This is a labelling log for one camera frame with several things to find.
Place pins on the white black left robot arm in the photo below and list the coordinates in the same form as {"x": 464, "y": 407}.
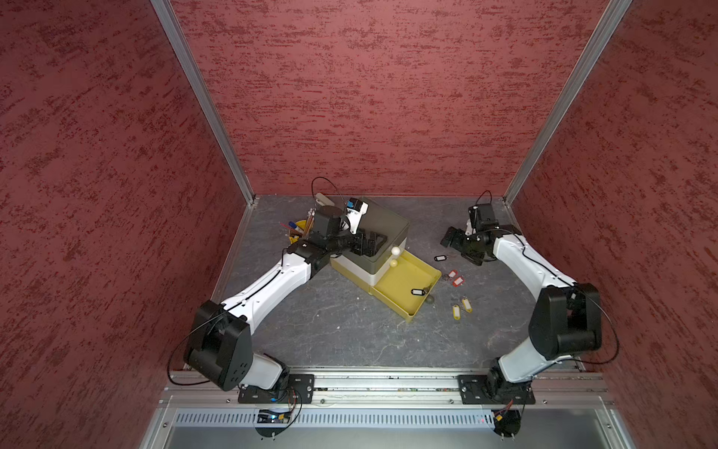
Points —
{"x": 219, "y": 346}

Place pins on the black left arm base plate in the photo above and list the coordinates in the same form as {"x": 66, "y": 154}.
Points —
{"x": 291, "y": 388}

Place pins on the olive three-drawer desk organizer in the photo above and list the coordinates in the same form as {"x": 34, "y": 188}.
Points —
{"x": 381, "y": 220}

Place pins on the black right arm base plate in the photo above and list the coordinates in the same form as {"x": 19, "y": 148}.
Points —
{"x": 492, "y": 389}

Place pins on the beige eraser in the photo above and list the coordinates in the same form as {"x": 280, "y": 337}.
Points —
{"x": 323, "y": 200}

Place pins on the left aluminium corner post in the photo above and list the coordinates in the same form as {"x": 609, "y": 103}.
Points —
{"x": 181, "y": 48}

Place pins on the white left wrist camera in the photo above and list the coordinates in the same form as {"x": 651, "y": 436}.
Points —
{"x": 355, "y": 210}

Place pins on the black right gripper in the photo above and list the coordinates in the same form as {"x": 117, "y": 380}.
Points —
{"x": 455, "y": 242}

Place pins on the yellow pencil cup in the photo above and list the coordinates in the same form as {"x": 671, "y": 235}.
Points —
{"x": 298, "y": 230}

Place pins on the aluminium corner post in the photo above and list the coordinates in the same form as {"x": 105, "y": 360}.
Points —
{"x": 594, "y": 48}
{"x": 181, "y": 48}

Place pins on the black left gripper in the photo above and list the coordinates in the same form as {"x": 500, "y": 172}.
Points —
{"x": 370, "y": 251}

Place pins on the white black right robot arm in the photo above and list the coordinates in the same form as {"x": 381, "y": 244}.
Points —
{"x": 567, "y": 317}

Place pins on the aluminium front rail frame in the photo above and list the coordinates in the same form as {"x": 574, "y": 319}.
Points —
{"x": 420, "y": 399}

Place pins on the right aluminium corner post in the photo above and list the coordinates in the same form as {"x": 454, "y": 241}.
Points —
{"x": 594, "y": 48}

